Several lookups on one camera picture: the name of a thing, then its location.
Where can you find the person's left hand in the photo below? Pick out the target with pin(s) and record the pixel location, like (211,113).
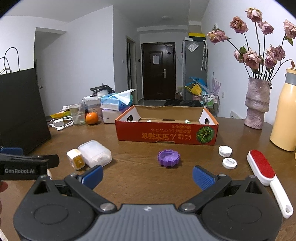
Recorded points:
(3,187)

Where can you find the white yellow small box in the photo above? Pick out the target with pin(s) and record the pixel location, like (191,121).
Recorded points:
(75,159)

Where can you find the dark brown entrance door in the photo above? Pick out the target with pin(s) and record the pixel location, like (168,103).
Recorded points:
(158,71)

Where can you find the white flat round lid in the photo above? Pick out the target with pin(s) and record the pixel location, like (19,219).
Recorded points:
(229,163)

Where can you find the blue tissue pack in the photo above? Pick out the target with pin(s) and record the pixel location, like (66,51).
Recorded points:
(117,101)

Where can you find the black paper bag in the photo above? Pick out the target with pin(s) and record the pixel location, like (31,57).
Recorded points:
(23,121)

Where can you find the white board against wall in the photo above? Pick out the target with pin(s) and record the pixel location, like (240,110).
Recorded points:
(233,114)

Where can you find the white plastic case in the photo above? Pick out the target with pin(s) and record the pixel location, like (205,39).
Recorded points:
(94,153)

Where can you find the purple jar lid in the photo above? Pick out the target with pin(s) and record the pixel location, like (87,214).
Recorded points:
(168,158)

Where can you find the clear food container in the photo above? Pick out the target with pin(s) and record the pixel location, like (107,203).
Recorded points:
(93,104)

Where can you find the glass cup with straw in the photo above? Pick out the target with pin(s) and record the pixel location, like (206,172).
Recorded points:
(78,113)

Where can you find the metal storage cart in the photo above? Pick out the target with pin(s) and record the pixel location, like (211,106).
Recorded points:
(211,102)

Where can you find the cream thermos bottle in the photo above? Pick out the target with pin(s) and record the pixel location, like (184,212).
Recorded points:
(283,132)

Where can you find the dried pink roses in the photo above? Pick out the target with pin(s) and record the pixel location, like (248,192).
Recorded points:
(265,62)

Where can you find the white charger with cable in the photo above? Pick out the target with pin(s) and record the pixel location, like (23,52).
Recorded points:
(61,123)

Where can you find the orange cardboard box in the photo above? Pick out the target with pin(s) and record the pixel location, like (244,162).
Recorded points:
(167,124)

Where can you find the orange fruit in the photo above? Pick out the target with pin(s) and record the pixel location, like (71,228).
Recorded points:
(91,118)

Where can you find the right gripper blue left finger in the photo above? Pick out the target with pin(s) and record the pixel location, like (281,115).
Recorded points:
(92,177)

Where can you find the grey refrigerator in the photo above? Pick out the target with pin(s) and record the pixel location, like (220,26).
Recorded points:
(192,60)

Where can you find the pink textured vase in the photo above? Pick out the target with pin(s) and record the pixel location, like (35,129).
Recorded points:
(257,102)

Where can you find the red lint brush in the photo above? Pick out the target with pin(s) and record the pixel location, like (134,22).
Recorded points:
(267,176)

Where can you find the white round cap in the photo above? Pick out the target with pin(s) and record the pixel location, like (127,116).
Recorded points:
(225,151)

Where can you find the black device stack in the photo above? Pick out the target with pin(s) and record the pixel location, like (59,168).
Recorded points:
(101,90)

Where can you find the black bag on chair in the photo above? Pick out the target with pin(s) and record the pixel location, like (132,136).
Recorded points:
(177,102)

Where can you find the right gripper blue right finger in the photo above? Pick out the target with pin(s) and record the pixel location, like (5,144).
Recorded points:
(203,178)

